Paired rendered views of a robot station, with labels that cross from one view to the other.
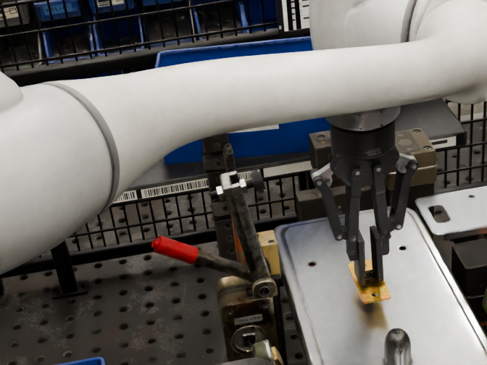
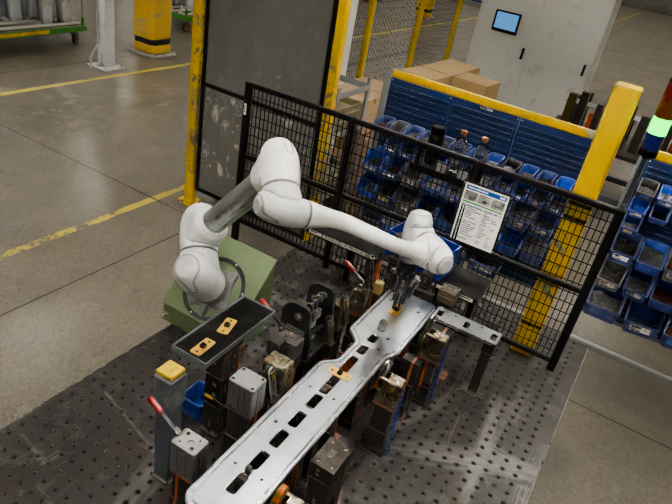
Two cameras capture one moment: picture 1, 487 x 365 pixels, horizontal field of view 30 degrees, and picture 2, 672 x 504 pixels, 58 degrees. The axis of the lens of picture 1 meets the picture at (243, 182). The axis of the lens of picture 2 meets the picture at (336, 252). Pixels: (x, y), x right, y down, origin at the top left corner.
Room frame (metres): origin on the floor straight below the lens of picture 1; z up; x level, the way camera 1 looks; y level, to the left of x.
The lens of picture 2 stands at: (-1.03, -0.90, 2.43)
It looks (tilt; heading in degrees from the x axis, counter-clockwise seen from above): 30 degrees down; 29
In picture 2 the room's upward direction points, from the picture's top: 11 degrees clockwise
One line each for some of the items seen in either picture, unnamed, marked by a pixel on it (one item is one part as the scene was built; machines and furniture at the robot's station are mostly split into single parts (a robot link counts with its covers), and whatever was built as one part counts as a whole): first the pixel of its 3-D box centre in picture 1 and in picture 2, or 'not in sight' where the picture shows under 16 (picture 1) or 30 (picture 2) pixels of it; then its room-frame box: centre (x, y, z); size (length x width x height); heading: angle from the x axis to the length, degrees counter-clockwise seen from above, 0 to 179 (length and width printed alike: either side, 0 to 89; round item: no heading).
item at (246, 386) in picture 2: not in sight; (242, 425); (0.12, -0.04, 0.90); 0.13 x 0.10 x 0.41; 94
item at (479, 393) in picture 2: not in sight; (481, 365); (1.11, -0.51, 0.84); 0.11 x 0.06 x 0.29; 94
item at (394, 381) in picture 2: not in sight; (383, 413); (0.53, -0.35, 0.87); 0.12 x 0.09 x 0.35; 94
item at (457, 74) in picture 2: not in sight; (447, 120); (5.27, 1.51, 0.52); 1.20 x 0.80 x 1.05; 0
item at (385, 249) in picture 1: (389, 235); not in sight; (0.93, -0.18, 1.09); 0.03 x 0.01 x 0.05; 94
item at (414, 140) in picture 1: (406, 235); (440, 321); (1.21, -0.26, 0.88); 0.08 x 0.08 x 0.36; 4
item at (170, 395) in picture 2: not in sight; (168, 426); (-0.05, 0.11, 0.92); 0.08 x 0.08 x 0.44; 4
